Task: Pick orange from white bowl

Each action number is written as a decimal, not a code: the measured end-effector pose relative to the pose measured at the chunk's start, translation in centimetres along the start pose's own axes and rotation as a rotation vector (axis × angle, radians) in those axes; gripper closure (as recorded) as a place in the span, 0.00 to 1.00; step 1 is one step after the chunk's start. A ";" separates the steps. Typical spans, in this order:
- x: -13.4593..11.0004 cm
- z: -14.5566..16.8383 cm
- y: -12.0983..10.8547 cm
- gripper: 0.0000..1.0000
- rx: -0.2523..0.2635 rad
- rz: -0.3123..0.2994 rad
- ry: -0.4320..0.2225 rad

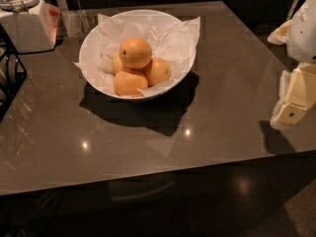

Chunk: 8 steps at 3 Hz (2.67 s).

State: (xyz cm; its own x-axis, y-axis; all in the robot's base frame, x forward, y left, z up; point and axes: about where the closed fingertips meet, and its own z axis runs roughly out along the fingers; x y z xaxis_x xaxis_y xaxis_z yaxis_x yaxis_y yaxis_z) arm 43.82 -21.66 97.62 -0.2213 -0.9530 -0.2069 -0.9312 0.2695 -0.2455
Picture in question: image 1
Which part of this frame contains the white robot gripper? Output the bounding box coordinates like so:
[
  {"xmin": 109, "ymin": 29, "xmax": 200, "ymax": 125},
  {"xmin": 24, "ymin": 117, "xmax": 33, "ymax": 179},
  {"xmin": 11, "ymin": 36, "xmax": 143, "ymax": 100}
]
[{"xmin": 268, "ymin": 0, "xmax": 316, "ymax": 130}]

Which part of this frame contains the orange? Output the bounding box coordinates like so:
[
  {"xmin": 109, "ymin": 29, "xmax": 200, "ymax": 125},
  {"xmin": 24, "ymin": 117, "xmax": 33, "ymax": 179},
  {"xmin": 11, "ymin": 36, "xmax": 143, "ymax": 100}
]
[
  {"xmin": 118, "ymin": 37, "xmax": 152, "ymax": 69},
  {"xmin": 112, "ymin": 53, "xmax": 124, "ymax": 74},
  {"xmin": 142, "ymin": 57, "xmax": 172, "ymax": 87},
  {"xmin": 114, "ymin": 70, "xmax": 148, "ymax": 97}
]

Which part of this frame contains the white ceramic bowl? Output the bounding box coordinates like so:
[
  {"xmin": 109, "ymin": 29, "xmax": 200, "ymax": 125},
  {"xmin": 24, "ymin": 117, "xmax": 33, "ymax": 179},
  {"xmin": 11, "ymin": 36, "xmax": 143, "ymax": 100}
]
[{"xmin": 77, "ymin": 10, "xmax": 200, "ymax": 101}]

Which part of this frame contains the white paper liner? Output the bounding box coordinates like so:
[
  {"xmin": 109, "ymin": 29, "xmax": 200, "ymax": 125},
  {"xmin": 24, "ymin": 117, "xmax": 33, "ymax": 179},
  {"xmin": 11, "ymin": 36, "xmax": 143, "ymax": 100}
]
[{"xmin": 77, "ymin": 10, "xmax": 200, "ymax": 100}]

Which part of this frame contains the clear plastic container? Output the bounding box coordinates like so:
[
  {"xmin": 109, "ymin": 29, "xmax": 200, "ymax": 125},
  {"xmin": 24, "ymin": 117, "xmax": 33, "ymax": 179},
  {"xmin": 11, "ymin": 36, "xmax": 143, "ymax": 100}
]
[{"xmin": 61, "ymin": 10, "xmax": 95, "ymax": 38}]

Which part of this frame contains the white ceramic canister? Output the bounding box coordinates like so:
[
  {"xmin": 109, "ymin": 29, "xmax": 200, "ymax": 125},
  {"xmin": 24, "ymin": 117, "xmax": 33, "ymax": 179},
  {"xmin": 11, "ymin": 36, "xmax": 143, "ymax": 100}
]
[{"xmin": 0, "ymin": 0, "xmax": 60, "ymax": 53}]

